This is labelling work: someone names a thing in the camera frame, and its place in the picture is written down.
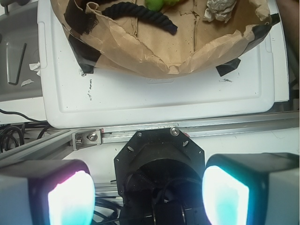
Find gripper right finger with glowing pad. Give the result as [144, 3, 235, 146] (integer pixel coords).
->
[202, 153, 300, 225]

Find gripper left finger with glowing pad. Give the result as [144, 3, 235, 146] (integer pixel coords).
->
[0, 159, 95, 225]

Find dark blue rope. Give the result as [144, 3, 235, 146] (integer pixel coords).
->
[101, 1, 178, 36]

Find white plastic tray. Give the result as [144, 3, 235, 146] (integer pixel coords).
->
[37, 0, 289, 128]

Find grey side tray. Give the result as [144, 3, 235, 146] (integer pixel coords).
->
[0, 3, 42, 102]

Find black hex key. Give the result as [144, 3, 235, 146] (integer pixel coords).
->
[8, 43, 27, 86]

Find brown paper bag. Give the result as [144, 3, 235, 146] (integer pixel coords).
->
[51, 0, 280, 79]

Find crumpled white paper ball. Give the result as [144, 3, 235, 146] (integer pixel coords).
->
[203, 0, 237, 23]

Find green fuzzy toy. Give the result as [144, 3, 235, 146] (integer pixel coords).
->
[145, 0, 180, 12]

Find aluminium frame rail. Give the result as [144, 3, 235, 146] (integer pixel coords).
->
[0, 111, 300, 160]

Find black floor cables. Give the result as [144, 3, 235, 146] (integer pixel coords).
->
[0, 108, 59, 154]

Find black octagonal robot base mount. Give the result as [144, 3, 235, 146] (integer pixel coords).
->
[114, 127, 209, 225]

